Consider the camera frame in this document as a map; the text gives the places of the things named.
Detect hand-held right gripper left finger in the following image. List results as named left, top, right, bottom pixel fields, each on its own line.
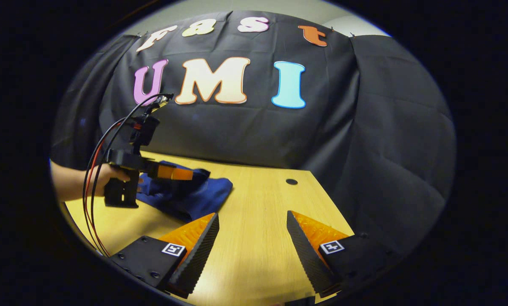
left=109, top=212, right=220, bottom=299

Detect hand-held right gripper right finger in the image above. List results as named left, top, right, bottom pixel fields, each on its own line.
left=286, top=210, right=407, bottom=298

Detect blue denim jeans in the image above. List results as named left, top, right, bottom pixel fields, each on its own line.
left=136, top=161, right=233, bottom=222

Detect black backdrop cloth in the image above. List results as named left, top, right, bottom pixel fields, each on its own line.
left=50, top=11, right=456, bottom=272

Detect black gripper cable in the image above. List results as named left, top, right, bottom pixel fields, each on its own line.
left=82, top=93, right=174, bottom=258

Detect red gripper cable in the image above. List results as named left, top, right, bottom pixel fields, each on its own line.
left=85, top=120, right=127, bottom=256

